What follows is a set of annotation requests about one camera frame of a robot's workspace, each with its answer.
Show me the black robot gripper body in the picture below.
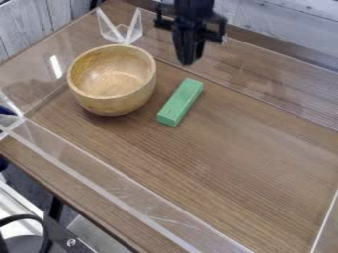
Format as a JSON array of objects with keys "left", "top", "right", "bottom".
[{"left": 154, "top": 0, "right": 230, "bottom": 44}]

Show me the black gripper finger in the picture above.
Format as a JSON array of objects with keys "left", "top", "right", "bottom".
[
  {"left": 171, "top": 23, "right": 195, "bottom": 65},
  {"left": 194, "top": 32, "right": 204, "bottom": 61}
]

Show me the green rectangular block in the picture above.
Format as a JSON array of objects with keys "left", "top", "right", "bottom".
[{"left": 156, "top": 78, "right": 203, "bottom": 127}]

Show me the brown wooden bowl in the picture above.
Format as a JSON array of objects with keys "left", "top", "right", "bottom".
[{"left": 67, "top": 44, "right": 158, "bottom": 116}]

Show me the blue object at left edge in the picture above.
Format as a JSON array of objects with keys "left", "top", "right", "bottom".
[{"left": 0, "top": 105, "right": 17, "bottom": 116}]

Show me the black table leg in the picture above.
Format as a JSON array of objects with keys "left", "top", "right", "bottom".
[{"left": 49, "top": 197, "right": 63, "bottom": 221}]

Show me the clear acrylic enclosure wall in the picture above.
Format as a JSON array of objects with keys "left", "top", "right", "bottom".
[{"left": 0, "top": 14, "right": 338, "bottom": 253}]

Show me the black cable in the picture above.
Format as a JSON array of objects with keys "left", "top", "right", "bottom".
[{"left": 0, "top": 213, "right": 55, "bottom": 253}]

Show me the grey metal base plate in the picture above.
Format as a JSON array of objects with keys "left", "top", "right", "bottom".
[{"left": 44, "top": 216, "right": 97, "bottom": 253}]

